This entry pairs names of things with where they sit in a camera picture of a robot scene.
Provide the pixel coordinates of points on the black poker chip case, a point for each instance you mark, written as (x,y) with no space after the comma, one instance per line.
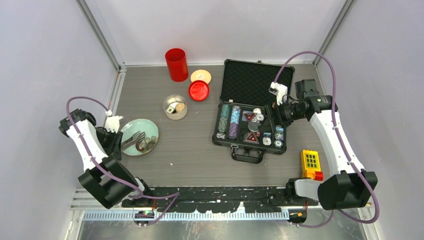
(248,120)

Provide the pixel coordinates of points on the pale green plate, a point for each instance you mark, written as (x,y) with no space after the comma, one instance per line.
(142,125)

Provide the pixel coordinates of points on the red cylindrical container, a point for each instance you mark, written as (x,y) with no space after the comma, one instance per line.
(177,64)

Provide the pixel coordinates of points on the yellow toy block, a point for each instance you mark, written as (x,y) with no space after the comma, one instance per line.
(310,165)

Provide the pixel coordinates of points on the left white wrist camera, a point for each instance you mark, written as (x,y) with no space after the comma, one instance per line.
(112,122)

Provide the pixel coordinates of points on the red round lid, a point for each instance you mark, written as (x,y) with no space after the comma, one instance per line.
(198,90)

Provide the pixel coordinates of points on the round metal tin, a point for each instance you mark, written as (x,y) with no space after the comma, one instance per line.
(175,98)

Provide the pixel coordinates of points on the cream round inner lid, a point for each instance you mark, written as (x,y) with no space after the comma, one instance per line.
(201,75)

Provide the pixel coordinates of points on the beige dumpling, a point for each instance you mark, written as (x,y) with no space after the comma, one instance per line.
(179,107)

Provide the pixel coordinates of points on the sushi roll piece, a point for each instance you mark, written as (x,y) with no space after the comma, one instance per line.
(171,109)

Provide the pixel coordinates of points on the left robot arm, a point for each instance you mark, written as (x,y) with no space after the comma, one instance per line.
(104,177)

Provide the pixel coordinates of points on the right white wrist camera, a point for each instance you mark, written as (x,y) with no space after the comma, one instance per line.
(280,91)

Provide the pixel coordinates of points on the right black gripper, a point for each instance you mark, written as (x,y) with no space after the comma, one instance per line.
(272,110)

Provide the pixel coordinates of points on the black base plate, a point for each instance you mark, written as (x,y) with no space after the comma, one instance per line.
(227,199)

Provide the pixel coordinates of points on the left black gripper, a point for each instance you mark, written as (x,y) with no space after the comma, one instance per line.
(114,147)

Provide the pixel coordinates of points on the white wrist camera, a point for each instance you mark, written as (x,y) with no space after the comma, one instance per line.
(112,122)
(280,91)

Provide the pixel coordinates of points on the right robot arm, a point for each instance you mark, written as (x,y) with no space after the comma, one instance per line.
(349,184)

